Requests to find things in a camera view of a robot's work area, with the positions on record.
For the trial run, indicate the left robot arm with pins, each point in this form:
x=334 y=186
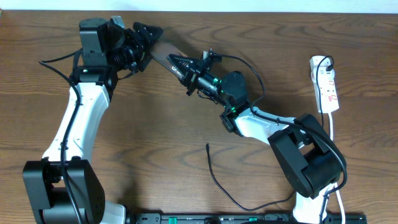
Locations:
x=62 y=186

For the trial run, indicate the Galaxy S25 Ultra smartphone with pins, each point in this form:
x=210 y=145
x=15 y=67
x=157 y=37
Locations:
x=160 y=52

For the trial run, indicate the white power strip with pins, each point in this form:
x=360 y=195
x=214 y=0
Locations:
x=323 y=78

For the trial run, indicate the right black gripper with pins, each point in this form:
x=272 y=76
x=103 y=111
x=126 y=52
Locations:
x=188 y=68

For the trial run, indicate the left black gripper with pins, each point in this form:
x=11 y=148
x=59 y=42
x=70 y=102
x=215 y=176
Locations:
x=142 y=46

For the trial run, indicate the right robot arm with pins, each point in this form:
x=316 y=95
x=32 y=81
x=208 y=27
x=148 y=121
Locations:
x=308 y=157

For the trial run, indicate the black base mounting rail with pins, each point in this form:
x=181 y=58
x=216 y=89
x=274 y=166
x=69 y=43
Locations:
x=156 y=218

